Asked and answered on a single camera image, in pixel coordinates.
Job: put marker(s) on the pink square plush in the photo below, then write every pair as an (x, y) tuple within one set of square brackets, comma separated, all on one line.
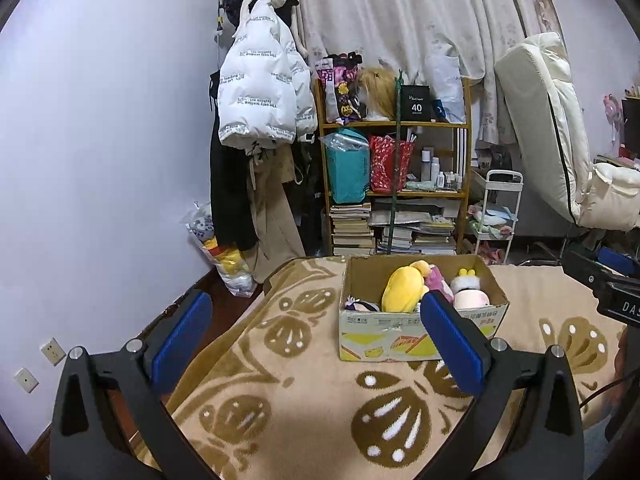
[(470, 299)]

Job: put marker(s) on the black box with 40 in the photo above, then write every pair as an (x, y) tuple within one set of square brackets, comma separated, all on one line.
[(415, 103)]

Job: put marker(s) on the black coat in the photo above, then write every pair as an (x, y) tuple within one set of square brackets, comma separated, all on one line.
[(228, 174)]

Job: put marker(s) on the teal shopping bag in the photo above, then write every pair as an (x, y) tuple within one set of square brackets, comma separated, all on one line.
[(348, 155)]

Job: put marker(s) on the green pole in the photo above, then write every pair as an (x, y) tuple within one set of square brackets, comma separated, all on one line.
[(396, 166)]

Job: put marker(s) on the floral curtain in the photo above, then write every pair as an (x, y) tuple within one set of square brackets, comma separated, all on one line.
[(415, 35)]

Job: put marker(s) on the red gift bag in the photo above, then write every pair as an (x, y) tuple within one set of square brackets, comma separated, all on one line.
[(382, 160)]

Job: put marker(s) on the pink plush bear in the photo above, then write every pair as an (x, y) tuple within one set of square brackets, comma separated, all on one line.
[(435, 281)]

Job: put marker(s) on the blond wig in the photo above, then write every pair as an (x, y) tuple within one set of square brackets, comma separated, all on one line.
[(377, 87)]

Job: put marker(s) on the plastic bag of toys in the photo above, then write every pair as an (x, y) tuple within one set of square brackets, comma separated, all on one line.
[(227, 260)]

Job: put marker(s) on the wall socket lower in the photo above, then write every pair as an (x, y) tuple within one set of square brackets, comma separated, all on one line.
[(26, 380)]

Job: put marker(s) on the beige patterned blanket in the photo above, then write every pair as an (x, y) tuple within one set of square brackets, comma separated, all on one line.
[(281, 396)]

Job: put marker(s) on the beige trench coat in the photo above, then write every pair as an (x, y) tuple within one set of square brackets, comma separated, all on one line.
[(278, 239)]

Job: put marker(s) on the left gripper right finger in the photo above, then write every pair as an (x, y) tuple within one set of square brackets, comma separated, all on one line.
[(545, 440)]

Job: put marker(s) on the stack of books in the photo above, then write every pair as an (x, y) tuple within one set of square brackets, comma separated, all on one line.
[(351, 233)]

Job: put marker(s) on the white fluffy plush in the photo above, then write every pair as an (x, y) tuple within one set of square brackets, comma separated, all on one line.
[(466, 279)]

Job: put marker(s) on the cardboard box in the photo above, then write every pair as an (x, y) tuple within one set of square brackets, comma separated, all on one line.
[(375, 337)]

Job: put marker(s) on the white reclining chair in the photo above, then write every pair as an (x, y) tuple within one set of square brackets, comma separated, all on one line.
[(546, 117)]

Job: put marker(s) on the wooden bookshelf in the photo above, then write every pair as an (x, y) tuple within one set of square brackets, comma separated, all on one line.
[(460, 157)]

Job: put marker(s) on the white puffer jacket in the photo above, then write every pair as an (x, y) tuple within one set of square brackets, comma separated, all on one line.
[(264, 97)]

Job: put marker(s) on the white haired plush doll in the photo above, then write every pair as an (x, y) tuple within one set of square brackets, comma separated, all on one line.
[(360, 305)]

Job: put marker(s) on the yellow plush toy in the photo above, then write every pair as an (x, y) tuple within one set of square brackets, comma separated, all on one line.
[(405, 288)]

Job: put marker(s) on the white trolley cart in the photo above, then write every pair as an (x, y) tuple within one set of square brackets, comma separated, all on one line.
[(494, 218)]

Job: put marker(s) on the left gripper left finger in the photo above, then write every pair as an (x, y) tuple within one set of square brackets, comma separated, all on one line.
[(87, 441)]

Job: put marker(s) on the wall socket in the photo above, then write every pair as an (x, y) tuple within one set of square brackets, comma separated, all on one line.
[(53, 351), (26, 380)]

